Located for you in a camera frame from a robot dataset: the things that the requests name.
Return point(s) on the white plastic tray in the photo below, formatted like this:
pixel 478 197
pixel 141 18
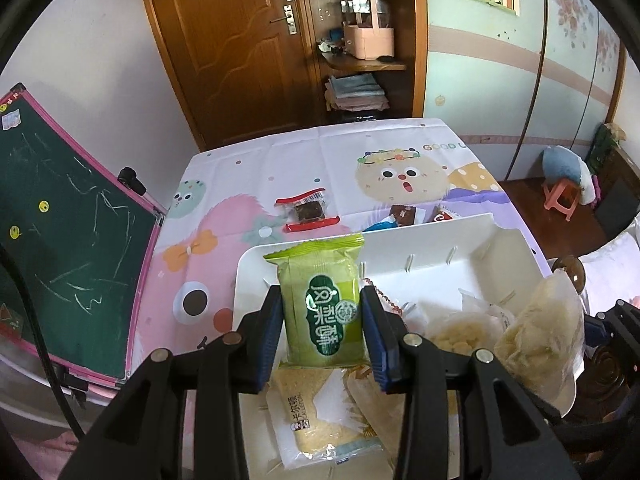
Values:
pixel 450 245

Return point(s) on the pink plastic stool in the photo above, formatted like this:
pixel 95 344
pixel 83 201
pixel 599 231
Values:
pixel 562 200

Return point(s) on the black easel knob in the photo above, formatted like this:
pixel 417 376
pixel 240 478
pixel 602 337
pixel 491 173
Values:
pixel 131 180

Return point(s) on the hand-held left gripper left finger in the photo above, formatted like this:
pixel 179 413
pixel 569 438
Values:
pixel 267 340

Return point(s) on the green chalkboard with pink frame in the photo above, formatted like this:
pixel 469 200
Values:
pixel 65 260

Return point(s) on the green snack packet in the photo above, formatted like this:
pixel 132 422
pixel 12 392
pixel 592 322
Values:
pixel 320 310

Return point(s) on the brown wooden door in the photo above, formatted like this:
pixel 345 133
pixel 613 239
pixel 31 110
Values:
pixel 220 60

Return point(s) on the cartoon printed tablecloth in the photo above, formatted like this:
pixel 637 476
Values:
pixel 310 170

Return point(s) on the dark candy with red ends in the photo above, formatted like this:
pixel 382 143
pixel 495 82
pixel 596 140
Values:
pixel 307 210

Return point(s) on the beige paper snack packet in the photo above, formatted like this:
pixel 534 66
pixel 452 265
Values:
pixel 375 410

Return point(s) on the stack of folded cloths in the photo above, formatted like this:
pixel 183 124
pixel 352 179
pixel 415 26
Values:
pixel 355 92

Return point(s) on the blue cushion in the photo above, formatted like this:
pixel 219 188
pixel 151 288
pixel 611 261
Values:
pixel 562 165

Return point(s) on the clear packet of yellow cake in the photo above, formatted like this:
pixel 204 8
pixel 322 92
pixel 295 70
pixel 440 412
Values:
pixel 310 410

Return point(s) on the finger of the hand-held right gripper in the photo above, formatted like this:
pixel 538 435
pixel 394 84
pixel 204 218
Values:
pixel 615 327

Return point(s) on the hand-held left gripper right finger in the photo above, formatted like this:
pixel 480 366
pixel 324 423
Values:
pixel 376 340

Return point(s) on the red candy packet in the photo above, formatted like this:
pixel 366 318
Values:
pixel 446 215

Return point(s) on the brown candy packet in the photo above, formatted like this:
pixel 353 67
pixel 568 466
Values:
pixel 402 214

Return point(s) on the white pink bedding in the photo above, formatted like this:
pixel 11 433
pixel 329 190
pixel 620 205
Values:
pixel 612 265

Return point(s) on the brown wooden corner shelf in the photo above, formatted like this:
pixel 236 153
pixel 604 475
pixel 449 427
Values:
pixel 405 35

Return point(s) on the pink basket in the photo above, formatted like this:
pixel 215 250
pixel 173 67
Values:
pixel 367 42

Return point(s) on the clear packet of pale wafers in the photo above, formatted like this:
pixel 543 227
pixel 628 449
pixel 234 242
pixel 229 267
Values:
pixel 540 340

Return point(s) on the pale green wardrobe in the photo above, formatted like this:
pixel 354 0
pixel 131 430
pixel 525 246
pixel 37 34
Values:
pixel 480 85

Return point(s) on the clear packet of yellow puffs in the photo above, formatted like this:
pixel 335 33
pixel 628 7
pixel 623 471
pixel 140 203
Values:
pixel 460 340

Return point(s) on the blue candy packet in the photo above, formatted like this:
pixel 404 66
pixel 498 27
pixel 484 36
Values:
pixel 384 224

